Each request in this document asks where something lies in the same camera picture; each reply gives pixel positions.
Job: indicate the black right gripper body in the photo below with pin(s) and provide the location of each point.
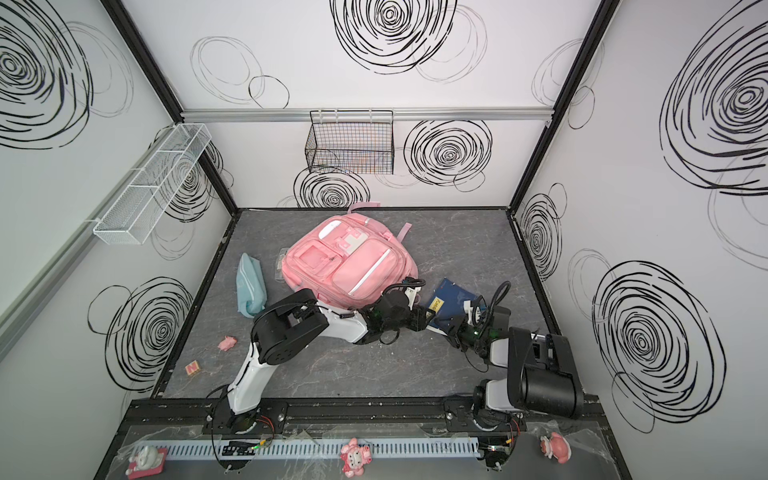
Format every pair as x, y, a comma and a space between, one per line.
459, 327

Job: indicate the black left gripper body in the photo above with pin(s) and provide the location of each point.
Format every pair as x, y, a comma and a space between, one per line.
411, 315

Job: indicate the blue book yellow label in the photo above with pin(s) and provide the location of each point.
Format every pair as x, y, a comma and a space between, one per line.
446, 302

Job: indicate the pink student backpack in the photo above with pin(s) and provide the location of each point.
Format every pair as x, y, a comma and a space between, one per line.
348, 260

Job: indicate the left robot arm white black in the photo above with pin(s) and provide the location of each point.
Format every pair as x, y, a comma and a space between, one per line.
281, 331

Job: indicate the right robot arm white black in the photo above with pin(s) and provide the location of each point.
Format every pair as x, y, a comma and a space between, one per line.
541, 375

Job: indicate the clear plastic pen case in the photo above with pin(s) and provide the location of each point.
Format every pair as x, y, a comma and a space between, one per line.
279, 265

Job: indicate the pink toy right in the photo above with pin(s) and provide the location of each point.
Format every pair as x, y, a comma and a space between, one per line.
555, 446

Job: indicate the teal folded cloth pouch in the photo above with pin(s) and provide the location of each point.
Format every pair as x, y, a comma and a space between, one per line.
250, 287

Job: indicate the pink plush toy centre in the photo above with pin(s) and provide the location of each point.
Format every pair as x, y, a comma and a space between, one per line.
355, 457

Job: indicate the small pink eraser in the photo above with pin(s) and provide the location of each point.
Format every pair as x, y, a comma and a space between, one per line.
227, 343

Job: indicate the small orange eraser block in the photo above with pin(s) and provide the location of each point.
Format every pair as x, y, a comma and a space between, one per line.
193, 368

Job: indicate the pink white toy left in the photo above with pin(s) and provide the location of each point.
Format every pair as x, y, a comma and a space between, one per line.
146, 462

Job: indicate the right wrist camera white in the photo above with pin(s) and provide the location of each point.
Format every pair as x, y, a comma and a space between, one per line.
475, 309

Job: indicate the white slotted cable duct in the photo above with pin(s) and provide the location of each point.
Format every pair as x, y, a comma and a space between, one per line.
295, 449

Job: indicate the black wire wall basket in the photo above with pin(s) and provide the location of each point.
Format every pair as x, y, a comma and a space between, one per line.
352, 140

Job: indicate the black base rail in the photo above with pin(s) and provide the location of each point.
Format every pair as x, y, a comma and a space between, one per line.
277, 416

